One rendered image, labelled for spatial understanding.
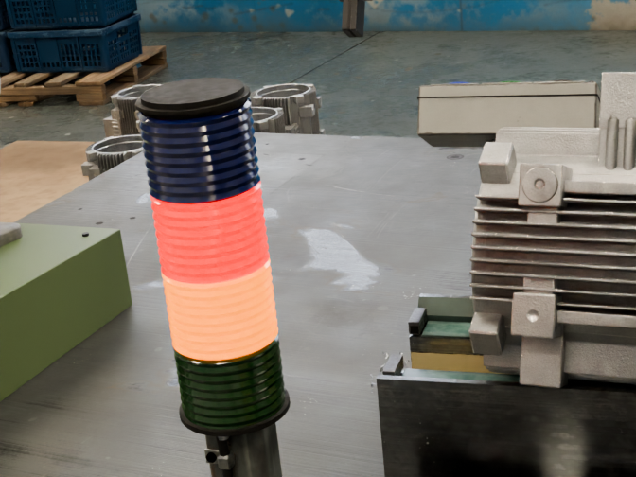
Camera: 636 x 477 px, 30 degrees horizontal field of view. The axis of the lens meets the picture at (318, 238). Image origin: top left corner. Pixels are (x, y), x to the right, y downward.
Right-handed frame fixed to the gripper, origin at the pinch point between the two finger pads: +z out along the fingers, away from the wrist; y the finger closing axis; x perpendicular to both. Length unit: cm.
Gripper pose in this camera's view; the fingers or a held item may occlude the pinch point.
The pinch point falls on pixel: (354, 0)
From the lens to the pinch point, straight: 124.7
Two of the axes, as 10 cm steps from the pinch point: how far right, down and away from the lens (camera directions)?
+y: 9.5, 0.3, -3.0
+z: -0.6, 9.9, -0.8
